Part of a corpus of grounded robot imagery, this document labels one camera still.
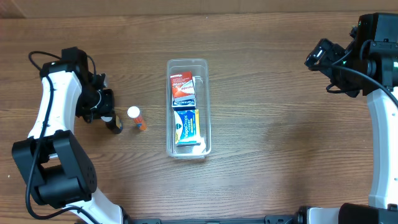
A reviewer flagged white blue plaster box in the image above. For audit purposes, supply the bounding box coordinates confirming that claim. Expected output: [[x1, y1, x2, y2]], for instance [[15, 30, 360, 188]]
[[172, 77, 197, 110]]

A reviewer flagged orange tube white cap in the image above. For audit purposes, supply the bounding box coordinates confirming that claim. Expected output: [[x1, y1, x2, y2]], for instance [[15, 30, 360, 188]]
[[127, 106, 147, 131]]

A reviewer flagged red white medicine box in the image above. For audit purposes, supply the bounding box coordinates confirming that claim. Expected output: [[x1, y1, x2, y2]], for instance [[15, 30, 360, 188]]
[[170, 71, 196, 102]]

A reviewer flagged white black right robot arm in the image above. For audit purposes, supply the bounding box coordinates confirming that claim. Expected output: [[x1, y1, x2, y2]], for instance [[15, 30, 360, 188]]
[[290, 12, 397, 224]]

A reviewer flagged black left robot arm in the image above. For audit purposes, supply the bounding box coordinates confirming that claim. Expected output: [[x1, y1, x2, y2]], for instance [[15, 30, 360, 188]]
[[12, 60, 132, 223]]

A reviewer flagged clear plastic container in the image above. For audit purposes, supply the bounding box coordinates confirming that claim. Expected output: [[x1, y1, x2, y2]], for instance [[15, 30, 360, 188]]
[[166, 58, 211, 159]]

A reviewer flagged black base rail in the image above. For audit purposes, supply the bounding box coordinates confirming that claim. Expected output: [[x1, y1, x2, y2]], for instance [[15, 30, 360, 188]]
[[124, 215, 295, 224]]

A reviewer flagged blue yellow VapoDrops box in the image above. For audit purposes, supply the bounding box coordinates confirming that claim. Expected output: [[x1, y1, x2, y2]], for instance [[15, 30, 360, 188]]
[[174, 110, 200, 146]]

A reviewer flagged dark bottle white cap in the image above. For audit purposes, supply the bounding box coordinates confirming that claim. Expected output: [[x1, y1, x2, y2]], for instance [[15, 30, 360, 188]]
[[101, 114, 123, 134]]

